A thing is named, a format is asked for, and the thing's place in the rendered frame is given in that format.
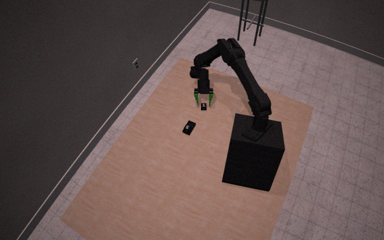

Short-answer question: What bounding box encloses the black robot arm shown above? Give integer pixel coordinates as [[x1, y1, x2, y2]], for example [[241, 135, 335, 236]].
[[189, 38, 273, 142]]

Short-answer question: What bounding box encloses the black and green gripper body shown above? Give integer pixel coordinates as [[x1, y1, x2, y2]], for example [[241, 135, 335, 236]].
[[194, 79, 214, 94]]

